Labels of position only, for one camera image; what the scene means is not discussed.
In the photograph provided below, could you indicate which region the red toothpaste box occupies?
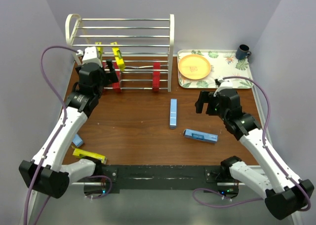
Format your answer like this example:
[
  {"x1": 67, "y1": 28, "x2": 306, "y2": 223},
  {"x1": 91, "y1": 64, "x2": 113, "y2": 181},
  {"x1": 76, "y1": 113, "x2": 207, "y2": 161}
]
[
  {"x1": 102, "y1": 62, "x2": 107, "y2": 94},
  {"x1": 152, "y1": 62, "x2": 160, "y2": 92},
  {"x1": 112, "y1": 70, "x2": 122, "y2": 93}
]

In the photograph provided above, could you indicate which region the yellow toothpaste box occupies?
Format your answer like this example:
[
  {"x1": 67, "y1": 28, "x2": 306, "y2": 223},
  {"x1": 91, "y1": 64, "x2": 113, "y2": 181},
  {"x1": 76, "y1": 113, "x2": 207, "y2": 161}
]
[
  {"x1": 95, "y1": 42, "x2": 103, "y2": 62},
  {"x1": 72, "y1": 148, "x2": 107, "y2": 164},
  {"x1": 110, "y1": 42, "x2": 125, "y2": 72}
]

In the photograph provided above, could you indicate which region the blue toothpaste box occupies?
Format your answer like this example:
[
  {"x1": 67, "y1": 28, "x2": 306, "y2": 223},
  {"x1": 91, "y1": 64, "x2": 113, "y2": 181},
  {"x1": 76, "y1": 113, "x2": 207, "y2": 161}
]
[
  {"x1": 183, "y1": 129, "x2": 218, "y2": 144},
  {"x1": 169, "y1": 99, "x2": 177, "y2": 129},
  {"x1": 72, "y1": 134, "x2": 84, "y2": 148}
]

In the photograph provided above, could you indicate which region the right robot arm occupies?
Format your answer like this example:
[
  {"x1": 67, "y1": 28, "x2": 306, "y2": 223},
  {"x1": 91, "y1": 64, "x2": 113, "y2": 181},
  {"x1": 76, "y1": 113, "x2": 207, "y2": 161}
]
[{"x1": 195, "y1": 89, "x2": 315, "y2": 220}]

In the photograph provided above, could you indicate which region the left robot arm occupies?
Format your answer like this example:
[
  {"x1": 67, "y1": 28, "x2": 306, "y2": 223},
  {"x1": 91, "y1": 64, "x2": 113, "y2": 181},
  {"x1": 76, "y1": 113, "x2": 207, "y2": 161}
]
[{"x1": 19, "y1": 59, "x2": 119, "y2": 198}]

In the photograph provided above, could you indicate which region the white metal shelf rack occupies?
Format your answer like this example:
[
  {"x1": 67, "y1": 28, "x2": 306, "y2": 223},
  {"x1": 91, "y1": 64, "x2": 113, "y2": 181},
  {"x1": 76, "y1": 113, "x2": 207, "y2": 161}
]
[{"x1": 65, "y1": 14, "x2": 175, "y2": 92}]

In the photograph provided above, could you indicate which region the floral serving tray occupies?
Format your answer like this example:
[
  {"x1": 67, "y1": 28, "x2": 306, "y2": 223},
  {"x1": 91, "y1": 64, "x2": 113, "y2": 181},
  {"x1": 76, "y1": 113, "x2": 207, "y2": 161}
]
[{"x1": 177, "y1": 49, "x2": 252, "y2": 88}]

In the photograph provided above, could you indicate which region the orange plate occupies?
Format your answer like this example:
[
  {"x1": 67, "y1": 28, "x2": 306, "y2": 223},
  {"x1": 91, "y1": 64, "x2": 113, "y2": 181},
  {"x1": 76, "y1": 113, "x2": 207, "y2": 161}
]
[{"x1": 178, "y1": 54, "x2": 211, "y2": 80}]

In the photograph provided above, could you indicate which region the dark blue mug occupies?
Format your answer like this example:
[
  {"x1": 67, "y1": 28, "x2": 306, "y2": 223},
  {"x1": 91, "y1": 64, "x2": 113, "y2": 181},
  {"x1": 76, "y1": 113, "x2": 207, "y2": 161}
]
[{"x1": 235, "y1": 44, "x2": 252, "y2": 60}]

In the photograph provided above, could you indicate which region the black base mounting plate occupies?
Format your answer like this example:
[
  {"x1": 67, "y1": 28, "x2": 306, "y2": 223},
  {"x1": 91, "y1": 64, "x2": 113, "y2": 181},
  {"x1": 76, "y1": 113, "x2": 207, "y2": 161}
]
[{"x1": 73, "y1": 164, "x2": 240, "y2": 195}]

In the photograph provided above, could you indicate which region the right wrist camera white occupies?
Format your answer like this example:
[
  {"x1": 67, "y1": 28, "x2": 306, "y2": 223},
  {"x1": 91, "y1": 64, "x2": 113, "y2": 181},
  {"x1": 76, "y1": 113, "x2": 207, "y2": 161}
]
[{"x1": 213, "y1": 77, "x2": 233, "y2": 97}]

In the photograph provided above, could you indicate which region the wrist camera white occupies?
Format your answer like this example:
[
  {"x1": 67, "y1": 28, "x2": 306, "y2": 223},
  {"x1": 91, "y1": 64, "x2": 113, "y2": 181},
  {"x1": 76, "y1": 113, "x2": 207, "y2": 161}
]
[
  {"x1": 82, "y1": 46, "x2": 101, "y2": 66},
  {"x1": 213, "y1": 77, "x2": 233, "y2": 97}
]

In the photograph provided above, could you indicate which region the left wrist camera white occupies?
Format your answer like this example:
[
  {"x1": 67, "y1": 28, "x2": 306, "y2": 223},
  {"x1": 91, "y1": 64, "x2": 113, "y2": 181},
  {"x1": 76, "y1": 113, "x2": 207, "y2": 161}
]
[{"x1": 82, "y1": 46, "x2": 101, "y2": 66}]

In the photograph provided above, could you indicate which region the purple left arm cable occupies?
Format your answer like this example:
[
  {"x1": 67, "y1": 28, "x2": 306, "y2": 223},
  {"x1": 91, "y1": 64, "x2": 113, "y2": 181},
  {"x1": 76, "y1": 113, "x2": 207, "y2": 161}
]
[{"x1": 23, "y1": 45, "x2": 113, "y2": 225}]

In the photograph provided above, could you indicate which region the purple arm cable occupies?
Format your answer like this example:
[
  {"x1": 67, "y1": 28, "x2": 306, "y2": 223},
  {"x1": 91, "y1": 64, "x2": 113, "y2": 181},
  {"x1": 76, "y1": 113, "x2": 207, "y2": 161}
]
[
  {"x1": 23, "y1": 45, "x2": 113, "y2": 225},
  {"x1": 192, "y1": 75, "x2": 312, "y2": 212}
]

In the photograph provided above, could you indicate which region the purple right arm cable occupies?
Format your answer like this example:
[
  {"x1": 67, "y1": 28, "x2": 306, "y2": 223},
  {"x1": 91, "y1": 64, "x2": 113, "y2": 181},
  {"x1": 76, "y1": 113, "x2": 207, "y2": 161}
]
[{"x1": 192, "y1": 75, "x2": 312, "y2": 212}]

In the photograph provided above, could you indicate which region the aluminium rail frame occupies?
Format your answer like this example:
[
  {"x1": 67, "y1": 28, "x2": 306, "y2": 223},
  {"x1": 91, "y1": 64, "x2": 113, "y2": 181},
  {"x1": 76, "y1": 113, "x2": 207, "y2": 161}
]
[{"x1": 18, "y1": 162, "x2": 303, "y2": 225}]

